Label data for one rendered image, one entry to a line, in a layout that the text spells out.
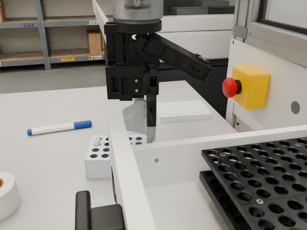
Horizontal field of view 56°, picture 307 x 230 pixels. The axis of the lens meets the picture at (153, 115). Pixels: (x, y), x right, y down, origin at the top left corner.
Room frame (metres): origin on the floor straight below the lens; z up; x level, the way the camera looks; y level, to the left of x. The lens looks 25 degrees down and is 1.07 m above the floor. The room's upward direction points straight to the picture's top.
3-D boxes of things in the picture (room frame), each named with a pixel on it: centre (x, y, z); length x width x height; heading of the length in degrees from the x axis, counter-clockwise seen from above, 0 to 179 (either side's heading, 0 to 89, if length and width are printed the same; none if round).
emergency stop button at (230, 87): (0.55, -0.16, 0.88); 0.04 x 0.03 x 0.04; 13
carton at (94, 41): (4.01, 0.69, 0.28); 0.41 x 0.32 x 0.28; 106
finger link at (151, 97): (0.44, 0.00, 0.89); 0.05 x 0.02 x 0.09; 2
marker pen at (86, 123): (0.58, 0.21, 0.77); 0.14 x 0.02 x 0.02; 109
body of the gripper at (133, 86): (0.46, 0.03, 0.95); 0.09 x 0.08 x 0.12; 92
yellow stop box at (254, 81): (0.55, -0.19, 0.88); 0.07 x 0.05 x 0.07; 13
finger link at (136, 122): (0.44, 0.03, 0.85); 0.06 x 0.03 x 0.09; 92
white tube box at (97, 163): (0.45, 0.05, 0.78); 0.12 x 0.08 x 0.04; 92
